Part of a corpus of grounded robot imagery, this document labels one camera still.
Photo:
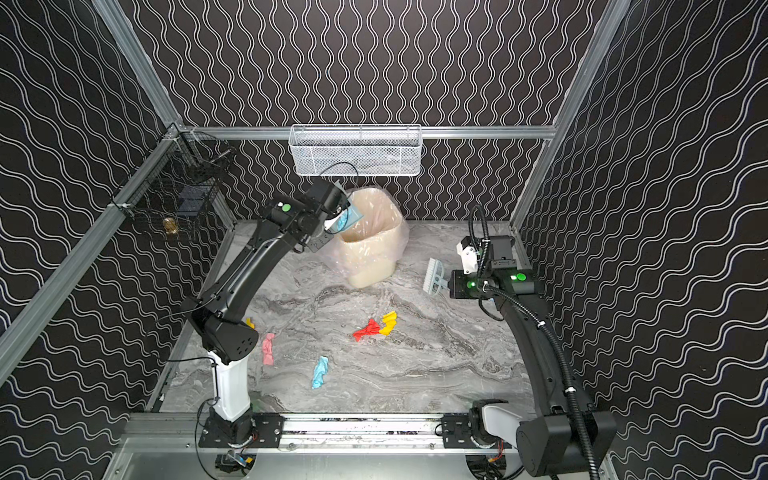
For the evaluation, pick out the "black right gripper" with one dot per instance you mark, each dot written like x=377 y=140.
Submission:
x=454 y=283

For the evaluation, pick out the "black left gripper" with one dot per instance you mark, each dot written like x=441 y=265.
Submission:
x=332 y=199

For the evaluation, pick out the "teal hand brush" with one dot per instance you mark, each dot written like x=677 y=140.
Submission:
x=435 y=279

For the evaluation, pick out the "teal dustpan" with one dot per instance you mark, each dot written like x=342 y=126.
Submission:
x=349 y=215

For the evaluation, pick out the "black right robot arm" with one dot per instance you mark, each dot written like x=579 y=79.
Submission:
x=568 y=433

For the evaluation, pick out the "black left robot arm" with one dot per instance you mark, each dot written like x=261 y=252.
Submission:
x=283 y=225

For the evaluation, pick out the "beige trash bin with liner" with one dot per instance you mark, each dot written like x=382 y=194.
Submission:
x=368 y=251

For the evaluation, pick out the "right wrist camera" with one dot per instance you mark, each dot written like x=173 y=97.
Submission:
x=468 y=255

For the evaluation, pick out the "white mesh wall basket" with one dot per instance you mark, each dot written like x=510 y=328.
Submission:
x=356 y=150

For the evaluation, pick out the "black wire wall basket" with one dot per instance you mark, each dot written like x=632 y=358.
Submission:
x=177 y=199

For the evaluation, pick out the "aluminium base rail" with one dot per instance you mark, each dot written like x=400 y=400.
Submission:
x=398 y=434

